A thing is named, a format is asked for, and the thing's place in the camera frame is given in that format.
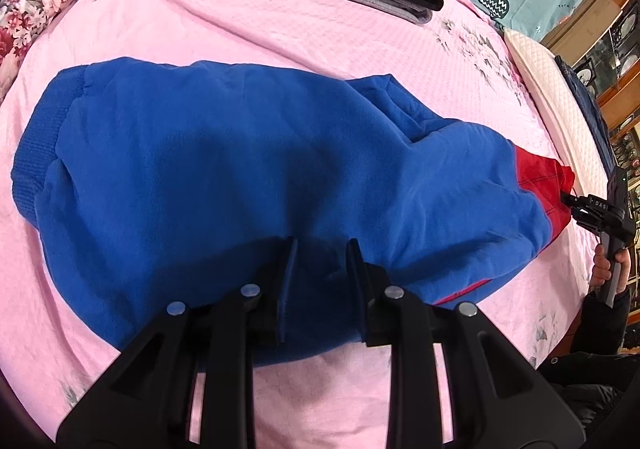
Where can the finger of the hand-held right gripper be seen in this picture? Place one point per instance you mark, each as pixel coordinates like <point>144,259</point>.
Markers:
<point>576,207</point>

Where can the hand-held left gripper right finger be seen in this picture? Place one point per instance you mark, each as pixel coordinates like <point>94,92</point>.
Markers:
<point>354,274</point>

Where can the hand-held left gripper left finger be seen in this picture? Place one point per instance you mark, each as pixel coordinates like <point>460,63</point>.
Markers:
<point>288,274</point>

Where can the blue and red sweatshirt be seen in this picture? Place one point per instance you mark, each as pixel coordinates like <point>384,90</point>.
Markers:
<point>240,169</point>

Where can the person's right forearm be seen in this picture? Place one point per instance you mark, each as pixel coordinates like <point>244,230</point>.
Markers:
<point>597,324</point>

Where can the person's right hand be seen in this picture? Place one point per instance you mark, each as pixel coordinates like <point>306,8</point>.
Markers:
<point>606,265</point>

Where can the dark blue cloth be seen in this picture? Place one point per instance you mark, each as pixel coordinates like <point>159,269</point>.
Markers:
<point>587,109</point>

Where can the white quilted pillow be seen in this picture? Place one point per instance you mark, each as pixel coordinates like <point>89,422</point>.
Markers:
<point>555,99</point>

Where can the wooden display cabinet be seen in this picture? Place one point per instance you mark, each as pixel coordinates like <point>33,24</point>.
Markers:
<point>610,69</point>

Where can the person's dark clothed body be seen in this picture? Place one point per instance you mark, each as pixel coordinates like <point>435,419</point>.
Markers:
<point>587,389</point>

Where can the pink floral bed sheet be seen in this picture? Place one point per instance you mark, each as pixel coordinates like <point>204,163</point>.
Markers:
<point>165,19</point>

